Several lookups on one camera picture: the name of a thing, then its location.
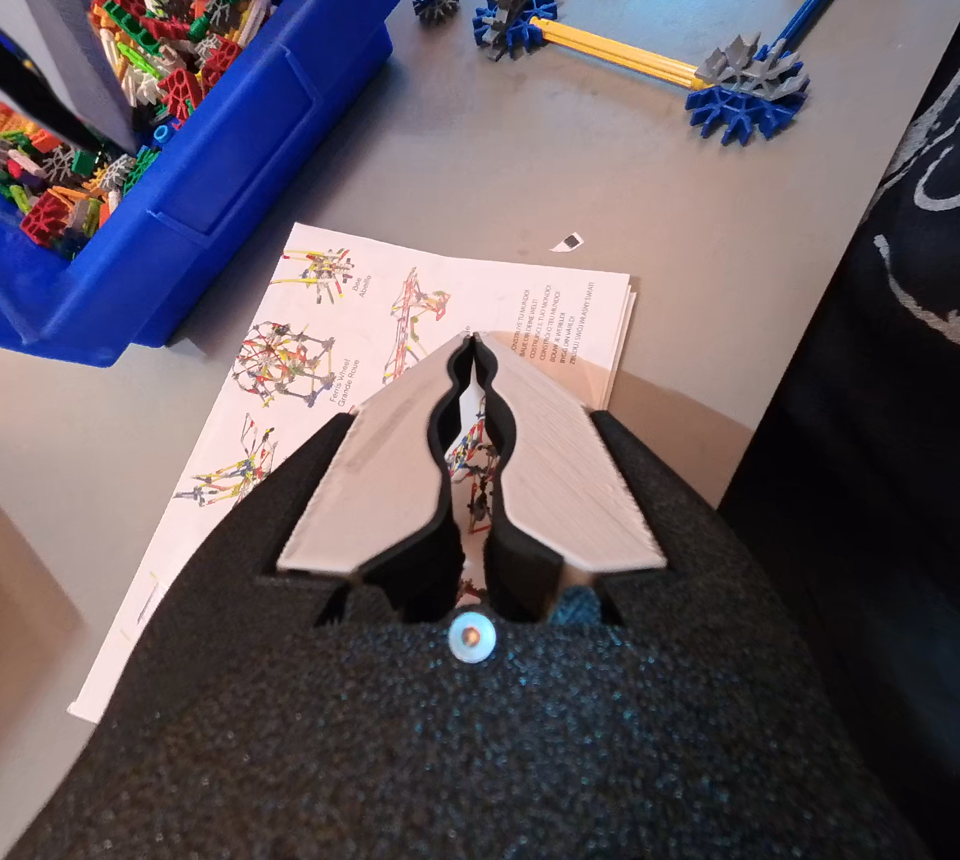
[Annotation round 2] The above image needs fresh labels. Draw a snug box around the person's black printed shirt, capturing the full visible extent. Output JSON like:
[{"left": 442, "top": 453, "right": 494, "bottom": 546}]
[{"left": 716, "top": 50, "right": 960, "bottom": 831}]

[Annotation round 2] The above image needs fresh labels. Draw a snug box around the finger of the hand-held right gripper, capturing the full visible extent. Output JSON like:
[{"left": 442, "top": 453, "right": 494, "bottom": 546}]
[{"left": 0, "top": 0, "right": 140, "bottom": 156}]

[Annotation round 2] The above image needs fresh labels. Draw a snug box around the pile of colourful construction pieces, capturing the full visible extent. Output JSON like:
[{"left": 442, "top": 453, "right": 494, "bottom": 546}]
[{"left": 0, "top": 0, "right": 279, "bottom": 261}]

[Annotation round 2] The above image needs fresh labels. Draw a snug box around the printed instruction booklet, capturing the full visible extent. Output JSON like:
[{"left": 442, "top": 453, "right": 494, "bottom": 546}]
[{"left": 67, "top": 222, "right": 639, "bottom": 725}]

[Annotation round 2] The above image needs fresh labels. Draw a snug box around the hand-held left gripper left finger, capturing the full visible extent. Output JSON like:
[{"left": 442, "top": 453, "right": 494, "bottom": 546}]
[{"left": 277, "top": 331, "right": 475, "bottom": 625}]

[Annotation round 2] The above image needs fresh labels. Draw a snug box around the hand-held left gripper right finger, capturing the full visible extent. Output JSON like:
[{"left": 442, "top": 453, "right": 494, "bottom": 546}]
[{"left": 472, "top": 332, "right": 667, "bottom": 623}]

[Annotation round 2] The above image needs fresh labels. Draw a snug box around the blue plastic parts bin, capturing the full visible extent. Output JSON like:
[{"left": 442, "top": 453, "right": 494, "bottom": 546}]
[{"left": 0, "top": 0, "right": 410, "bottom": 370}]

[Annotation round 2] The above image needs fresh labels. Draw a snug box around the blue and yellow rod frame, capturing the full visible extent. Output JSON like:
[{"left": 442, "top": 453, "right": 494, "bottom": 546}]
[{"left": 472, "top": 0, "right": 942, "bottom": 147}]

